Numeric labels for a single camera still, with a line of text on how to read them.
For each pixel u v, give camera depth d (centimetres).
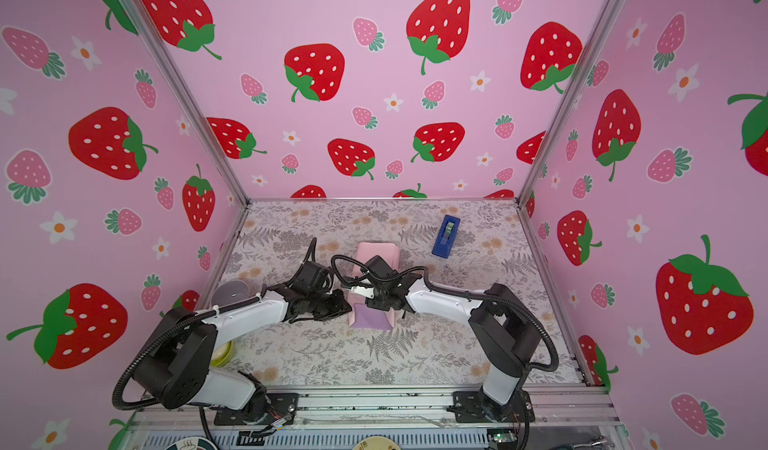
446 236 104
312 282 72
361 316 90
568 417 73
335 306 78
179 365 43
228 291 91
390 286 67
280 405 74
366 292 78
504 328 47
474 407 73
